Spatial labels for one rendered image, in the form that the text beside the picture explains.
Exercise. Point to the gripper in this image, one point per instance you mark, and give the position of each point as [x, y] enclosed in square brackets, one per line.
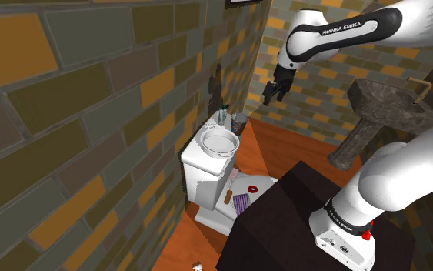
[284, 79]

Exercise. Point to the purple striped block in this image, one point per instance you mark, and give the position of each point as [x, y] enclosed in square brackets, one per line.
[241, 202]

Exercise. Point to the dark stone pedestal sink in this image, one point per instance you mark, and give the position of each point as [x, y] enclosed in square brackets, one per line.
[381, 112]

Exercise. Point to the grey patterned cup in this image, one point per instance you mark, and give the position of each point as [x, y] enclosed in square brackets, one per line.
[238, 124]

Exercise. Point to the clear glass cup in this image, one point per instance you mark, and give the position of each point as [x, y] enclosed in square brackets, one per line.
[222, 115]

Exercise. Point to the white bowl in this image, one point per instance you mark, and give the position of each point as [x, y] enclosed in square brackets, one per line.
[219, 142]

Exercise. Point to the brass faucet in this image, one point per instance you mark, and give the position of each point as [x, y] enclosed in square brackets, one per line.
[421, 90]

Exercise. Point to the pink small block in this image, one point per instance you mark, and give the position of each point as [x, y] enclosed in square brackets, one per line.
[234, 173]

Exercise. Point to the small white object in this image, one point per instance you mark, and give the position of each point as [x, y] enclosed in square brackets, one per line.
[197, 267]

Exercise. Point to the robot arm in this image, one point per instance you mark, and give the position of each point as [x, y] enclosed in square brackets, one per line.
[385, 180]

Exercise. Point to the white toilet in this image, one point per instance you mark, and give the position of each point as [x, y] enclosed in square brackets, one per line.
[205, 169]

